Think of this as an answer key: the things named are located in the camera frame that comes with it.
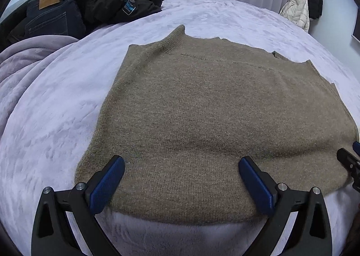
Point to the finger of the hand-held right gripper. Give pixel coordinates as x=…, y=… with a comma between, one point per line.
x=347, y=158
x=357, y=148

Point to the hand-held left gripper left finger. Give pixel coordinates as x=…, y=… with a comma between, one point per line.
x=108, y=185

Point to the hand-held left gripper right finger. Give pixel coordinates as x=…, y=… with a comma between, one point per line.
x=256, y=187

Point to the olive brown knit sweater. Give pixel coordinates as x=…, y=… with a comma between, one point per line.
x=211, y=104

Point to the white puffer jacket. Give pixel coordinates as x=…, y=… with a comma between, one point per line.
x=298, y=11

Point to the grey crumpled blanket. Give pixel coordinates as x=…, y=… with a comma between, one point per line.
x=28, y=53

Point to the dark blue jeans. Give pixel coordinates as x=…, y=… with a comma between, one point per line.
x=53, y=14

